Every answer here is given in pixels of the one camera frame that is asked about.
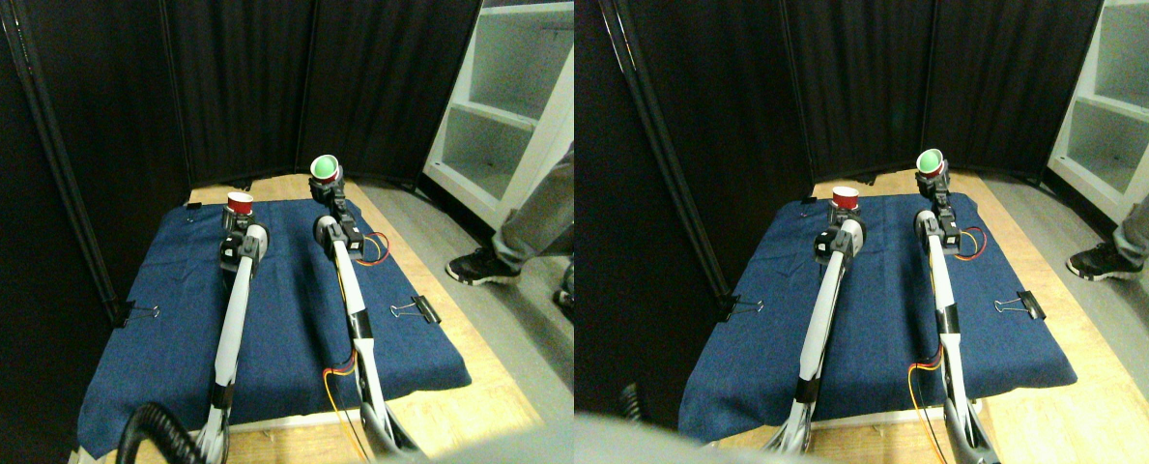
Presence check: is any dark blue cloth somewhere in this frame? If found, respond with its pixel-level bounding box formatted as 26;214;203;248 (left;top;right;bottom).
78;196;472;457
678;192;1077;444

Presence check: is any curtain stand pole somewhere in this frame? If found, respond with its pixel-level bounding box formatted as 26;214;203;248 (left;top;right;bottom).
601;0;732;303
0;0;130;328

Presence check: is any white shelf unit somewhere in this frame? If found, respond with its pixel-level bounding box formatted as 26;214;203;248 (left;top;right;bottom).
422;3;574;236
1048;0;1149;231

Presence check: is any orange wire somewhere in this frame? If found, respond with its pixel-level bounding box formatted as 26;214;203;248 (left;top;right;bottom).
955;225;990;263
356;230;392;269
906;343;953;464
320;350;374;457

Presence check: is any black ribbed hose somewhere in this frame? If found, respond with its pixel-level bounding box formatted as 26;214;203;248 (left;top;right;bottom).
115;401;210;464
619;382;653;422

